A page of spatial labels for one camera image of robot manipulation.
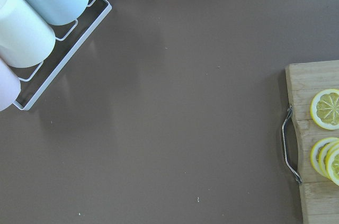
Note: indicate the front stacked lemon slice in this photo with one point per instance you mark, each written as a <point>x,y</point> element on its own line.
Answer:
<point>332,166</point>

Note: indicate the cream white cup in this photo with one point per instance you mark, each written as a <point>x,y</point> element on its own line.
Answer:
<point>26,39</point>

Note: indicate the pink cup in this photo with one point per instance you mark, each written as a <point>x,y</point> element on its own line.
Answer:
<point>10,86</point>

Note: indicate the stacked lemon slice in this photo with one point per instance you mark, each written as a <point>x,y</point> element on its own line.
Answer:
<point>332,166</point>
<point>322,157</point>
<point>315,151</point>

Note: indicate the back stacked lemon slice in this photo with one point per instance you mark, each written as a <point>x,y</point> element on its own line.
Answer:
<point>315,151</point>

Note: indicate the middle stacked lemon slice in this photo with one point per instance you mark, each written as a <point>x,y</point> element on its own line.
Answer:
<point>322,157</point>

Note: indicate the white wire cup rack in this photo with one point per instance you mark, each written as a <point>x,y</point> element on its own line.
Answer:
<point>69,38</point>

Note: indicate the wooden cutting board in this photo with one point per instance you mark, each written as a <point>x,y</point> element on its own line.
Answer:
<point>319,195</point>

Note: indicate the single lemon slice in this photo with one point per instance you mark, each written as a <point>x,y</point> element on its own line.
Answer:
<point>324,109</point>

